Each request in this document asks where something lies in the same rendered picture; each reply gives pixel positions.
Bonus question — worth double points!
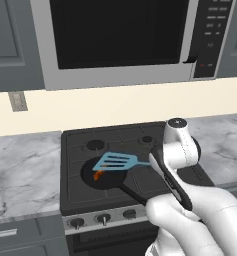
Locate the blue slotted spatula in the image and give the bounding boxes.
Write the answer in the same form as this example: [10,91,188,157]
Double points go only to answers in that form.
[91,151,152,173]

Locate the orange chicken piece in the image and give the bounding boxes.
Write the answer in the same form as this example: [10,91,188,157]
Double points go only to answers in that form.
[93,169,105,182]

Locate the black frying pan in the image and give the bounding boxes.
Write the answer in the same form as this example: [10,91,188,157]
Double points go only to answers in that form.
[80,153,148,207]

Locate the silver microwave oven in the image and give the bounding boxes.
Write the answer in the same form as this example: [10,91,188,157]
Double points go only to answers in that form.
[29,0,237,92]

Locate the black stove with hob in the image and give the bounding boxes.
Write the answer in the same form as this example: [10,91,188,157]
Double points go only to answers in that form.
[58,121,216,237]

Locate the black stove knob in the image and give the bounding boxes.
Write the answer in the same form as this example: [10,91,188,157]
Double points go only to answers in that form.
[122,208,138,220]
[96,213,112,227]
[69,217,85,231]

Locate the black oven door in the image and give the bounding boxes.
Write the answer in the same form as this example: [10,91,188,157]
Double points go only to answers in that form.
[65,221,162,256]

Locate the grey drawer front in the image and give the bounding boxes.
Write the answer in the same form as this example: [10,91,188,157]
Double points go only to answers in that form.
[0,214,70,256]

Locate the grey wall socket plate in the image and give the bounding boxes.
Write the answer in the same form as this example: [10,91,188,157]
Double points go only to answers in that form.
[7,91,29,113]

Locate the black microwave door handle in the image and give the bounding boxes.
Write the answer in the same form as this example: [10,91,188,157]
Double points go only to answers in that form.
[182,0,208,65]

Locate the grey wall cupboard door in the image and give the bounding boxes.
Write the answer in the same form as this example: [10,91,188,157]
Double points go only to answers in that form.
[216,0,237,80]
[0,0,46,94]

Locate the silver drawer handle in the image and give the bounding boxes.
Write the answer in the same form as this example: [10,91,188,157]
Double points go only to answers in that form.
[0,228,19,240]

